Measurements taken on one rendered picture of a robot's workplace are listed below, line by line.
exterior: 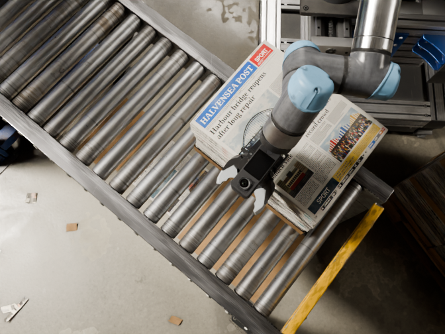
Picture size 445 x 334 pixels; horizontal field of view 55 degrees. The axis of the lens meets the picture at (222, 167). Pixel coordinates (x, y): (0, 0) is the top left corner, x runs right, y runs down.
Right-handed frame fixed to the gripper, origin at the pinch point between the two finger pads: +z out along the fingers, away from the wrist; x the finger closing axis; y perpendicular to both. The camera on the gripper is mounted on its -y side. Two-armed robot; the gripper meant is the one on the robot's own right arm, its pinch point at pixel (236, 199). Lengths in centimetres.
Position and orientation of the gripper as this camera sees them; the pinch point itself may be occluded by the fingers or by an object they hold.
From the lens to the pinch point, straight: 97.7
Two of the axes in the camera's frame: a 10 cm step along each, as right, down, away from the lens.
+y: 5.4, -5.0, 6.8
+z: -3.4, 6.1, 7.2
